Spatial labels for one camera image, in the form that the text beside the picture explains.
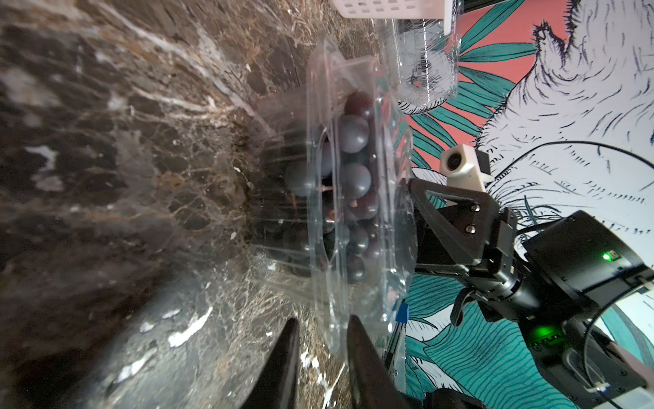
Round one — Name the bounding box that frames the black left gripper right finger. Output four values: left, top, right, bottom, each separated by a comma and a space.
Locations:
347, 315, 409, 409

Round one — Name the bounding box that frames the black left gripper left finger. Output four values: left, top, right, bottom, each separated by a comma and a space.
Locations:
241, 318, 301, 409

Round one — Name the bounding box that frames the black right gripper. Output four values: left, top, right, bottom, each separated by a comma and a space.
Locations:
409, 179, 539, 322

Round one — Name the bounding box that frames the purple grape bunch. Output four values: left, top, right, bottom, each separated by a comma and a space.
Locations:
308, 90, 383, 283

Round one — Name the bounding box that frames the clear plastic clamshell container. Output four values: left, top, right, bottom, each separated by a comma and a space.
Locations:
251, 37, 417, 354

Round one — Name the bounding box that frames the black grape bunch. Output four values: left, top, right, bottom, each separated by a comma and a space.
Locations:
250, 119, 316, 279

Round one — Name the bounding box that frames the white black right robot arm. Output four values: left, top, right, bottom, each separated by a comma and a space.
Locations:
409, 179, 653, 408

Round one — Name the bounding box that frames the white perforated plastic basket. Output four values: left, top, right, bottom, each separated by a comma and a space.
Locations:
330, 0, 459, 34

